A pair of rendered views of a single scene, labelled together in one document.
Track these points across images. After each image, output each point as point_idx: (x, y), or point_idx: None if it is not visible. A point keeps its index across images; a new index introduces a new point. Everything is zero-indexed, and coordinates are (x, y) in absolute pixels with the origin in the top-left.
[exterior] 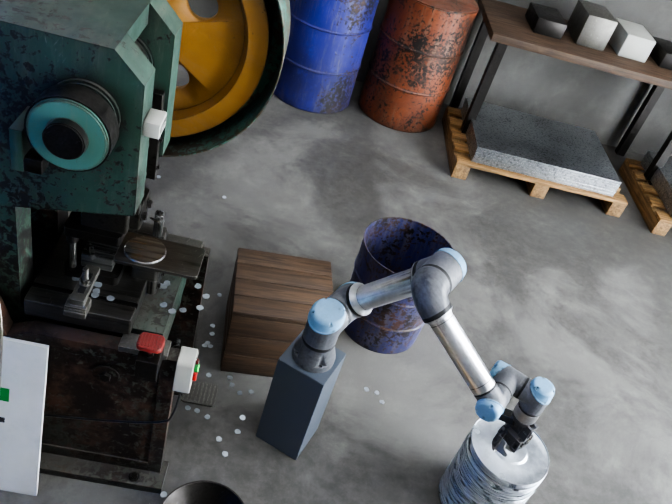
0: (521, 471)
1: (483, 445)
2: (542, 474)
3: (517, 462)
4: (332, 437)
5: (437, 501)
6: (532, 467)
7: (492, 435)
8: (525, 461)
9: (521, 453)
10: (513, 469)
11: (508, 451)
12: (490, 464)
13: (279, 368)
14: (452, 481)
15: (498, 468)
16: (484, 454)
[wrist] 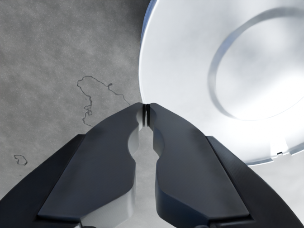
0: (220, 132)
1: (201, 14)
2: (254, 157)
3: (234, 116)
4: None
5: (144, 3)
6: (254, 138)
7: (270, 0)
8: (257, 121)
9: (272, 104)
10: (207, 120)
11: (248, 81)
12: (161, 79)
13: None
14: (149, 4)
15: (173, 99)
16: (173, 44)
